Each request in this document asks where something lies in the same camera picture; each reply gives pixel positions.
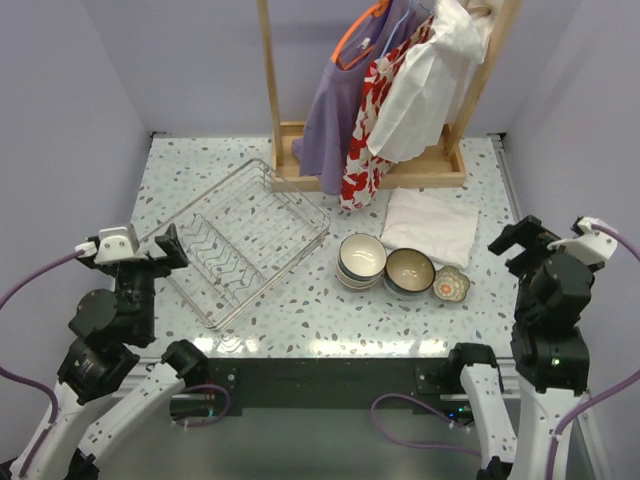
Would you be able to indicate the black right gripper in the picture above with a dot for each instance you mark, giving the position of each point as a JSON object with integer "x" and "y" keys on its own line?
{"x": 522, "y": 231}

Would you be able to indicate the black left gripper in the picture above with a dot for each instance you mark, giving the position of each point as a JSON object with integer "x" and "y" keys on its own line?
{"x": 145, "y": 261}

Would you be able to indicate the blue floral bowl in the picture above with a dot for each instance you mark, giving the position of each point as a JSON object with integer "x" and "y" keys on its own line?
{"x": 408, "y": 271}

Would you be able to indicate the teal and white bowl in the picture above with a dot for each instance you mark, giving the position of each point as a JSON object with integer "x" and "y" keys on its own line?
{"x": 361, "y": 257}

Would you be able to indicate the white ribbed bowl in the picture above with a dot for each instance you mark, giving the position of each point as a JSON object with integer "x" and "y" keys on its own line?
{"x": 409, "y": 297}

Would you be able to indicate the beige bowl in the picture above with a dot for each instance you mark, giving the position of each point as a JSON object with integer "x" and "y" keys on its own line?
{"x": 348, "y": 280}

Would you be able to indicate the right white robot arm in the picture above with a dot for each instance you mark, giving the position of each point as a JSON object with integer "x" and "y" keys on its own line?
{"x": 551, "y": 359}

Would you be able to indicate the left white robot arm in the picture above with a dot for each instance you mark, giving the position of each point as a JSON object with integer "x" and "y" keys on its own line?
{"x": 79, "y": 423}

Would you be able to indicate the folded white cloth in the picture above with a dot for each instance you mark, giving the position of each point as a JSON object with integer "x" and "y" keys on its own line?
{"x": 443, "y": 230}

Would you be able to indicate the red white floral garment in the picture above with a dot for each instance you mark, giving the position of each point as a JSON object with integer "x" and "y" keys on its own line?
{"x": 363, "y": 169}

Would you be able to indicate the white hanging garment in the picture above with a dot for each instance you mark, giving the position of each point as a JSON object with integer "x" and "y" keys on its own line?
{"x": 427, "y": 91}

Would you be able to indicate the purple shirt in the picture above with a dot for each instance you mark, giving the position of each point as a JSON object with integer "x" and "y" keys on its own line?
{"x": 323, "y": 147}

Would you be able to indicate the blue hanger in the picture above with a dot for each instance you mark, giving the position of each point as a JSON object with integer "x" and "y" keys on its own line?
{"x": 413, "y": 15}

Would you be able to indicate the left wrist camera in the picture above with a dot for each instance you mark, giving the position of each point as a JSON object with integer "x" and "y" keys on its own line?
{"x": 112, "y": 245}

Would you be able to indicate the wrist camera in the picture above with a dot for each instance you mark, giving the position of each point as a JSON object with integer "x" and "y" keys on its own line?
{"x": 112, "y": 245}
{"x": 589, "y": 245}

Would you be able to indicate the wire dish rack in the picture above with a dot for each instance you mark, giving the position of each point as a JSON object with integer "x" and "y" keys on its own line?
{"x": 244, "y": 233}

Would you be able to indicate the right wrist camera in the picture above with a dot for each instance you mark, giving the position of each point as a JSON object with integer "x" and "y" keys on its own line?
{"x": 589, "y": 245}

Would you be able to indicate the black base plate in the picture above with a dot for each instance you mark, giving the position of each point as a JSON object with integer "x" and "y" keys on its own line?
{"x": 336, "y": 383}

